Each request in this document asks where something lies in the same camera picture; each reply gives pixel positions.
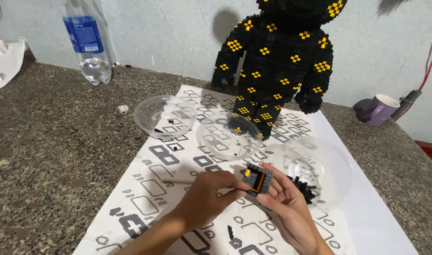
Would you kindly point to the white plastic bag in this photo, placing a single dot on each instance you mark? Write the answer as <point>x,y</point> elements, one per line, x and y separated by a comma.
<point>5,67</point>

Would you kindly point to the white printed instruction sheet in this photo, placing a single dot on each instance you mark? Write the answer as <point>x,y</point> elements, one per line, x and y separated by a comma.
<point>173,198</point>

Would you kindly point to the clear plastic bowl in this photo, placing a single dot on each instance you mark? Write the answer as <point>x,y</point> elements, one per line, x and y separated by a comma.
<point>228,136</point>
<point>322,166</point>
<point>164,115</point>

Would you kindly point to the black yellow brick bear figure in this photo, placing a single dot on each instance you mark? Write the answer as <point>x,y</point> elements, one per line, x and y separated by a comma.
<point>276,63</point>

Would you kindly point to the black brick strip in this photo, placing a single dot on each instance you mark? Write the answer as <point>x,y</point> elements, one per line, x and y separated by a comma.
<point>230,232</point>

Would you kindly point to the clear plastic water bottle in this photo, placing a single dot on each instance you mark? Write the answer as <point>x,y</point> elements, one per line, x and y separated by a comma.
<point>88,42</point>

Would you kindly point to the person's left hand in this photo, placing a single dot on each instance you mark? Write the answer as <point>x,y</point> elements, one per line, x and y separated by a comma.
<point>202,202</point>

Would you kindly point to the purple mug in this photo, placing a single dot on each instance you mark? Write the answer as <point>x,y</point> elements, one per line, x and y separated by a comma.
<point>377,109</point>

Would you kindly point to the person's right hand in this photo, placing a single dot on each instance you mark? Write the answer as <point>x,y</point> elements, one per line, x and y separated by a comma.
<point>295,212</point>

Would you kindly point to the pile of black bricks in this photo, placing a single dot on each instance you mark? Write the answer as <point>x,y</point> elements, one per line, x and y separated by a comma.
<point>304,191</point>

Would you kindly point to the small grey orange brick assembly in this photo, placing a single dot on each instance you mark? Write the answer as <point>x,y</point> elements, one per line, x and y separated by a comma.
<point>259,179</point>

